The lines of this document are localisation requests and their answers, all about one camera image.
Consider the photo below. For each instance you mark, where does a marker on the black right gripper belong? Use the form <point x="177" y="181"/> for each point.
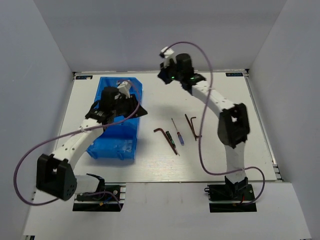
<point x="162" y="74"/>

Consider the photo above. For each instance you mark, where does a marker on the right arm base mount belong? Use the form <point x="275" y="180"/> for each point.
<point x="220" y="201"/>

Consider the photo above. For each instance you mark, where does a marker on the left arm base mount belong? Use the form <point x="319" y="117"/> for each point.
<point x="110" y="199"/>

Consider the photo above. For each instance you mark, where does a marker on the blue plastic divided bin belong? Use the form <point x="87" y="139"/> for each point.
<point x="118" y="141"/>

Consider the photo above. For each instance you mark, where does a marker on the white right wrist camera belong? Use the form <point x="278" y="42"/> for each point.
<point x="166" y="53"/>

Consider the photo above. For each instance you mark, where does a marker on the brown hex key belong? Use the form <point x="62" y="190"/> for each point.
<point x="192" y="127"/>
<point x="160" y="130"/>

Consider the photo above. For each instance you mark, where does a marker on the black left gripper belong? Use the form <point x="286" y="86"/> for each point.
<point x="134" y="104"/>

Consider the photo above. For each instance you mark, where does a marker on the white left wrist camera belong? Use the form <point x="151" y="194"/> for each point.
<point x="124" y="88"/>

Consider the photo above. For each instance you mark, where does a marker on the red blue precision screwdriver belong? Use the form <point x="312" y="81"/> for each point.
<point x="180" y="138"/>

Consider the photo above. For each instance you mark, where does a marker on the corner label sticker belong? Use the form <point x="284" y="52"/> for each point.
<point x="234" y="74"/>
<point x="84" y="77"/>

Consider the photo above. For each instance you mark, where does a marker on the black green precision screwdriver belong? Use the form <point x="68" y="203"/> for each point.
<point x="172" y="142"/>

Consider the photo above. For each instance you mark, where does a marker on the left corner label sticker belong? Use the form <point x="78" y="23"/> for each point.
<point x="84" y="77"/>

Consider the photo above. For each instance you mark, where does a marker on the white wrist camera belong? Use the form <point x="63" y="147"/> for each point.
<point x="124" y="88"/>
<point x="166" y="53"/>

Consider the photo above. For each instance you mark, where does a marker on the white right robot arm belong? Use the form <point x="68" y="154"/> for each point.
<point x="233" y="122"/>

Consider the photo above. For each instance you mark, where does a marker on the right corner label sticker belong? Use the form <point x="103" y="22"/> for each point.
<point x="234" y="74"/>

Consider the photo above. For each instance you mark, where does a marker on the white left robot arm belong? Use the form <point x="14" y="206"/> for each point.
<point x="55" y="172"/>

